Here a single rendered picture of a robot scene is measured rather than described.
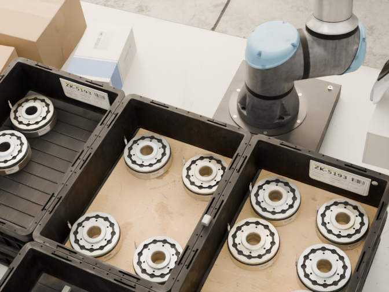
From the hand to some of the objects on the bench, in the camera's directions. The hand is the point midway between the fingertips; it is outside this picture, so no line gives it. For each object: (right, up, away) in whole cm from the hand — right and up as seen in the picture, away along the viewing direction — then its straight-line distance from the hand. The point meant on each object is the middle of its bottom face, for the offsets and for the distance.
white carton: (-62, +12, +67) cm, 92 cm away
